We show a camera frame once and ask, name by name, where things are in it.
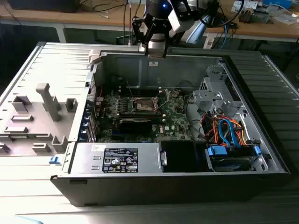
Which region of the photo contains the black box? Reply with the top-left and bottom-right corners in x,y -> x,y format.
7,0 -> 81,14

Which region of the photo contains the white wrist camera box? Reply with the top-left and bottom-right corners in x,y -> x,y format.
167,8 -> 186,33

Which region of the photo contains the hard disk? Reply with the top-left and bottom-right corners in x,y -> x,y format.
211,156 -> 256,173

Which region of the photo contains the black plastic shroud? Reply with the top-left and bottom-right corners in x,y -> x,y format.
160,140 -> 207,174

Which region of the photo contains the CPU socket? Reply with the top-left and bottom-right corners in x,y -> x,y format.
130,95 -> 162,112

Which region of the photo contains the copper heatsink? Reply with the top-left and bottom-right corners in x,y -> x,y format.
238,6 -> 255,24

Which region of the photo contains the beige case latch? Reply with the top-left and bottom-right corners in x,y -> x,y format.
88,49 -> 104,65

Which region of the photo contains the black graphics card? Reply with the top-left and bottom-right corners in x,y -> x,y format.
112,117 -> 154,135

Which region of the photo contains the blue cable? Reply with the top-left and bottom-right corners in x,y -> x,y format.
219,18 -> 233,50

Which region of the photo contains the blue box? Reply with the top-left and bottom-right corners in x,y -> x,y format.
262,0 -> 293,9

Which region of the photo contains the silver power supply unit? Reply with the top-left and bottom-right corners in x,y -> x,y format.
68,141 -> 169,175

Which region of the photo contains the green motherboard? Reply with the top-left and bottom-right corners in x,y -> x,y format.
94,88 -> 195,143

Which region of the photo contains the blue flat wire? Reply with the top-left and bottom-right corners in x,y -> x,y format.
219,118 -> 242,149

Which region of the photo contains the thin black wire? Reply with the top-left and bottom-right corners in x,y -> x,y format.
175,80 -> 200,91

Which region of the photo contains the wooden desk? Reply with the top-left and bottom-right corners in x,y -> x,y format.
0,0 -> 299,44

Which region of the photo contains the blue disk carrier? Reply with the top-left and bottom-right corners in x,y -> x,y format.
206,144 -> 262,164

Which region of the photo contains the black open PC case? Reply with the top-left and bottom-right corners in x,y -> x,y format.
50,41 -> 292,208

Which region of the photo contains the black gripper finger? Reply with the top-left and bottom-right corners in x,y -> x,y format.
162,24 -> 175,58
131,15 -> 155,57

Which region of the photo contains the metal wire locking lever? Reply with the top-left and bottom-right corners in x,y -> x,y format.
160,91 -> 171,110
125,81 -> 134,100

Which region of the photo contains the grey parts rack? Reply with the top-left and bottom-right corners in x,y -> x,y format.
0,82 -> 79,157

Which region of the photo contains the black monitor stand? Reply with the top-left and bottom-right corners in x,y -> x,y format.
206,0 -> 226,29

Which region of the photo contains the metal socket cover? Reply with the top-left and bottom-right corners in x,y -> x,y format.
154,89 -> 168,109

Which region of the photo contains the orange red wire bundle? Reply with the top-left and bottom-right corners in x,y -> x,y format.
200,112 -> 222,143

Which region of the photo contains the silver metal drive cage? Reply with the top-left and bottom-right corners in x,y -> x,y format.
191,61 -> 248,117

